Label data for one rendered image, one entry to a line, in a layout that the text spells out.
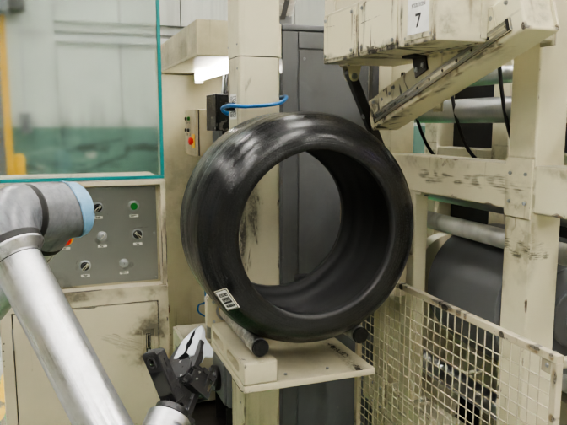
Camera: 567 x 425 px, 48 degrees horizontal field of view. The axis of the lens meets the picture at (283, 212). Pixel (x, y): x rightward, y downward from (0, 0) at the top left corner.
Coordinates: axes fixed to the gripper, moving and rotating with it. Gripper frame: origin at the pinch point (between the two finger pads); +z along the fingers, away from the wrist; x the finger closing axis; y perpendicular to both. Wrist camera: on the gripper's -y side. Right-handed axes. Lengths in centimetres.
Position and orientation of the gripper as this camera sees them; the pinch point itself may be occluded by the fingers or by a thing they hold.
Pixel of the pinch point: (197, 329)
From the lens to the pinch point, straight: 143.6
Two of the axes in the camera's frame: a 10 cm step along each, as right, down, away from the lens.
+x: 8.0, -2.6, -5.4
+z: 2.4, -6.8, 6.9
